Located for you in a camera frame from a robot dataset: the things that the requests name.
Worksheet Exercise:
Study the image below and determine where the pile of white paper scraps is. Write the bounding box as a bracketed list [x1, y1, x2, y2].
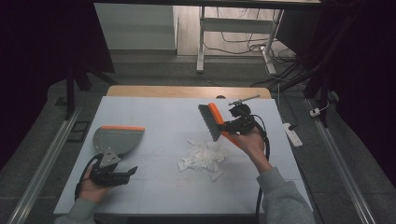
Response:
[177, 138, 230, 182]

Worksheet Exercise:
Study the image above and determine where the black floor frame plate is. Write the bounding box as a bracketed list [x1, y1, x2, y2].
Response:
[65, 120, 92, 144]

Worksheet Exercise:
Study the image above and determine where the grey dustpan with orange edge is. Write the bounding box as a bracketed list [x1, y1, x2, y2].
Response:
[92, 124, 146, 157]

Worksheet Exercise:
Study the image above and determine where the hand-held gripper cable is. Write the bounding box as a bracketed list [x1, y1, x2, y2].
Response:
[250, 114, 271, 219]
[74, 152, 105, 202]

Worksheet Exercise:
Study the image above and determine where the tangle of black floor cables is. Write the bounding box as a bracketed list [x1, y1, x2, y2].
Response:
[204, 7, 301, 63]

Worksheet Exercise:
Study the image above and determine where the white tabletop board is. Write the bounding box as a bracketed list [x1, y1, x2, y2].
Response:
[53, 95, 314, 217]

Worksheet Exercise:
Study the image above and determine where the white power strip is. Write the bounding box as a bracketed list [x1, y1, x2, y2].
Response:
[282, 122, 304, 148]

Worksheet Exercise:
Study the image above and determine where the wooden table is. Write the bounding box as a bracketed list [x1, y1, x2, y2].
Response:
[106, 85, 273, 100]

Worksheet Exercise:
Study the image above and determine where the left hand-held gripper cable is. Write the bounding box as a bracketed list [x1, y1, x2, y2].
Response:
[74, 152, 105, 202]

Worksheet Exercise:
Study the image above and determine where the person's right hand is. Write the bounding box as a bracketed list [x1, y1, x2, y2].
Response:
[234, 126, 274, 175]

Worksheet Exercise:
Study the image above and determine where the dark curtain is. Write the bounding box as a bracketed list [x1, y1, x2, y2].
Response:
[0, 0, 115, 171]
[320, 0, 396, 188]

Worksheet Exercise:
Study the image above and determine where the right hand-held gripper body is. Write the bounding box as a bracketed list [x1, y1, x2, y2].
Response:
[222, 94, 262, 137]

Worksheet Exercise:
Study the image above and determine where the aluminium rail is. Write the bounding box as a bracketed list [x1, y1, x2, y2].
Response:
[305, 98, 378, 224]
[7, 104, 84, 224]

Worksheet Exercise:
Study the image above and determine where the white desk frame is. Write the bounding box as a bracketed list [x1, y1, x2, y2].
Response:
[195, 6, 285, 76]

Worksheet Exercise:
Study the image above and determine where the orange brush with grey bristles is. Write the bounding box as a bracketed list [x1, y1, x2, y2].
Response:
[197, 102, 242, 148]

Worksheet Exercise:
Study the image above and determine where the person's left hand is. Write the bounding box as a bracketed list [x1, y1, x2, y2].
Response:
[76, 167, 110, 204]

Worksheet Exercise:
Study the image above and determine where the right hand-held gripper cable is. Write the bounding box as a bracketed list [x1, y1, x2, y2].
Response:
[250, 114, 271, 219]

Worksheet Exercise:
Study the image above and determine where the black metal stand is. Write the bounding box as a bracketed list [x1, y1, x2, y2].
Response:
[274, 6, 362, 129]
[63, 60, 120, 121]

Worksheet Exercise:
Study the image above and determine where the black plug with cable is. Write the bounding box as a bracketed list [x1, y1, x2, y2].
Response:
[280, 92, 299, 131]

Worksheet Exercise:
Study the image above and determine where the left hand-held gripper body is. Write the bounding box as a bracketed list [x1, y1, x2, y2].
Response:
[89, 147, 122, 188]

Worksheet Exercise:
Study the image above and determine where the white cabinet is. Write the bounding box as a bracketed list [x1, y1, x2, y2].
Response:
[93, 3, 179, 51]

